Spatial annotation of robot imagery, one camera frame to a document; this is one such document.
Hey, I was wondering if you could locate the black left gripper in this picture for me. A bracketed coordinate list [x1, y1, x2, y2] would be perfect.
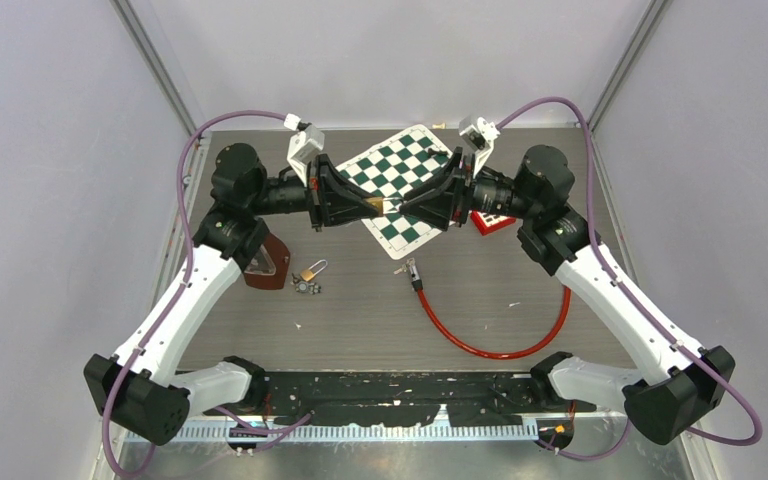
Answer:
[249, 154, 379, 231]

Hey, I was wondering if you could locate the green white chess mat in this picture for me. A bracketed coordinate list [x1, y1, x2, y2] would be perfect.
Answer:
[337, 125, 452, 260]

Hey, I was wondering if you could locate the left aluminium frame post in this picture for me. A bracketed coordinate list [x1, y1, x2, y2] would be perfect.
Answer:
[110, 0, 207, 134]

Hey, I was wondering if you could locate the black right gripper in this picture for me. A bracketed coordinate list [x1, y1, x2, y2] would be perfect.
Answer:
[400, 147, 537, 232]

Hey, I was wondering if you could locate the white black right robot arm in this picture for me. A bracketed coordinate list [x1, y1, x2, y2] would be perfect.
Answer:
[399, 145, 735, 445]

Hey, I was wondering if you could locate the brass padlock with long shackle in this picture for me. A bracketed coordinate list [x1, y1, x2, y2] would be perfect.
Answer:
[365, 197, 403, 216]

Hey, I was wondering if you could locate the red cable lock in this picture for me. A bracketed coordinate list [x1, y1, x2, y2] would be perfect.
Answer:
[408, 271, 573, 361]

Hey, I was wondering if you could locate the red white grid block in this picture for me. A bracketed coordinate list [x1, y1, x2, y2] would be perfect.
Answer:
[470, 211, 517, 236]

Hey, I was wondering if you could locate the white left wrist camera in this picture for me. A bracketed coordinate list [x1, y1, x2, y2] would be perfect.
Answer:
[284, 113, 325, 186]

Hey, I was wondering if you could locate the aluminium corner frame post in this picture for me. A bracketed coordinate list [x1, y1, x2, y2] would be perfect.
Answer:
[588, 0, 673, 133]

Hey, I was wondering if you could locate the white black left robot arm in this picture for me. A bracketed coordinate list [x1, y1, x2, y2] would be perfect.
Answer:
[84, 143, 384, 446]

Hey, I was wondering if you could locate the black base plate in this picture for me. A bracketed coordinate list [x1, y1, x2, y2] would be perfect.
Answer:
[226, 371, 595, 427]

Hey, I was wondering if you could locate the black chess piece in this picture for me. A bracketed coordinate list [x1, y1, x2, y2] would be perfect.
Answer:
[426, 148, 449, 157]

